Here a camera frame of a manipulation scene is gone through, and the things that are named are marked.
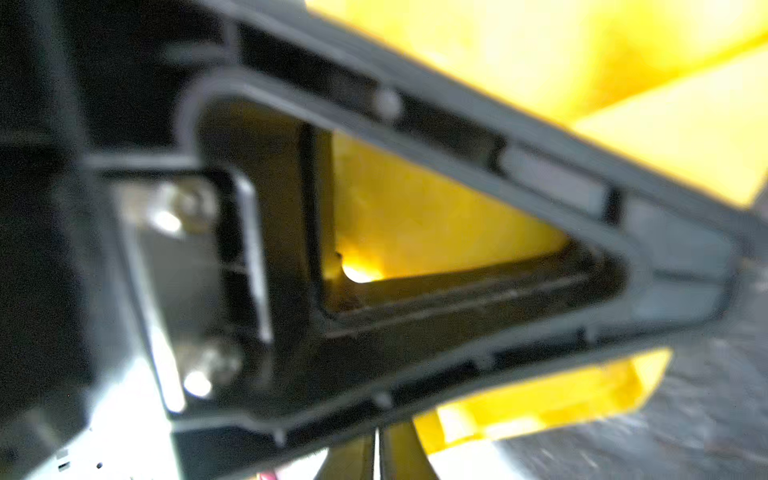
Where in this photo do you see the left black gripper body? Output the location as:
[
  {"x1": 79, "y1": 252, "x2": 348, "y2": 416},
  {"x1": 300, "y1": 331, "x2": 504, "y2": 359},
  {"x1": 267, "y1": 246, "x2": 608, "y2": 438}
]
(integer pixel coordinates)
[{"x1": 1, "y1": 1, "x2": 240, "y2": 479}]

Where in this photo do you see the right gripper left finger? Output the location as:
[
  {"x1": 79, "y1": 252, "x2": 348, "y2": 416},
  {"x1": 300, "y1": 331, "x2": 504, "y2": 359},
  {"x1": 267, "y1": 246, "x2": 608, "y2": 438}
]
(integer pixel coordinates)
[{"x1": 315, "y1": 434, "x2": 375, "y2": 480}]

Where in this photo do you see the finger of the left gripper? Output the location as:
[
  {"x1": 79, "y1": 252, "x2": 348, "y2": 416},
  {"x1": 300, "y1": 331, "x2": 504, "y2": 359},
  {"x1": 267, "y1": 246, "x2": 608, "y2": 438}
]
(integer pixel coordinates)
[{"x1": 86, "y1": 1, "x2": 767, "y2": 479}]

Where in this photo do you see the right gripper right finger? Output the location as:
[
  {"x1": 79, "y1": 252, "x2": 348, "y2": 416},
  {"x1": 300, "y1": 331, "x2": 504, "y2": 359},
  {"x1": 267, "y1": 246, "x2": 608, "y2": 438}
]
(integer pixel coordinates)
[{"x1": 379, "y1": 421, "x2": 439, "y2": 480}]

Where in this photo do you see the yellow paper napkin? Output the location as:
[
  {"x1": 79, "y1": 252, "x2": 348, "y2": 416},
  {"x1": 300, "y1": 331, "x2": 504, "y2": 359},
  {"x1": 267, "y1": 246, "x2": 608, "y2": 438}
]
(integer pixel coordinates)
[{"x1": 302, "y1": 0, "x2": 768, "y2": 457}]

